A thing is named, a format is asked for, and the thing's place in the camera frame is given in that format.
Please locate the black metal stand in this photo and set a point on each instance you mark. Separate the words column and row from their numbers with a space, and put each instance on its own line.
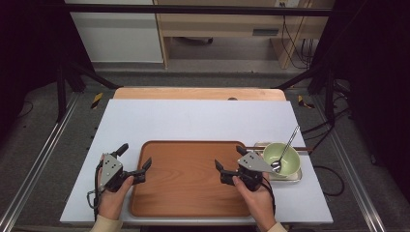
column 328, row 93
column 61, row 93

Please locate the white cabinet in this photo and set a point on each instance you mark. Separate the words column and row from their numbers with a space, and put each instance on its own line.
column 116, row 38

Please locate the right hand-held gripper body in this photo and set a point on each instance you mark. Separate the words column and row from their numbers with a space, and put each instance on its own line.
column 253, row 162

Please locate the grey desk label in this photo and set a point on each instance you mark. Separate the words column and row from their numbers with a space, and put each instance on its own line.
column 265, row 32

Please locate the person's left hand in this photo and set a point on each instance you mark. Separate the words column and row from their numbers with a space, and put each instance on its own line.
column 111, row 203

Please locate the yellow black tape marker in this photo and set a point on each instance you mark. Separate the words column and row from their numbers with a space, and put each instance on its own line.
column 303, row 101
column 96, row 100

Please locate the brown wooden tray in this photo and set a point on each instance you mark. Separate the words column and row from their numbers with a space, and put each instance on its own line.
column 187, row 180

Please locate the white table sheet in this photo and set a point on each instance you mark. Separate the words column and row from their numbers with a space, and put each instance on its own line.
column 193, row 122

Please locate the aluminium floor rail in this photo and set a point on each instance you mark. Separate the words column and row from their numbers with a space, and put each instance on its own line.
column 38, row 161
column 354, row 180

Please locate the person's right hand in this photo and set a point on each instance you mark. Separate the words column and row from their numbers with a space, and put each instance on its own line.
column 259, row 204

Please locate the dark table grommet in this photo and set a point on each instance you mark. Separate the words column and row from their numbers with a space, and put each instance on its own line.
column 232, row 98

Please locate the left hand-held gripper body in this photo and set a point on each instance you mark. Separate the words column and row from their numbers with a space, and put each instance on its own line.
column 111, row 167

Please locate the white square plate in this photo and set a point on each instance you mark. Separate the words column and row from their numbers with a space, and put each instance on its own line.
column 295, row 178

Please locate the metal spoon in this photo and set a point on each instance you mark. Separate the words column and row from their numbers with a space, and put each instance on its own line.
column 286, row 148

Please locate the dark curtain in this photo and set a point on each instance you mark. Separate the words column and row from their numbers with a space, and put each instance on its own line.
column 29, row 48
column 377, row 64

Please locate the green bowl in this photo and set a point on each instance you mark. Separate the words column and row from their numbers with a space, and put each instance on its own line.
column 288, row 158

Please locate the light wooden desk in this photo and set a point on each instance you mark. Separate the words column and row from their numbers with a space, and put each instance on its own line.
column 219, row 24

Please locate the black horizontal frame bar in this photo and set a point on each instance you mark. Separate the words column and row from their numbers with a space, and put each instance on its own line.
column 193, row 9

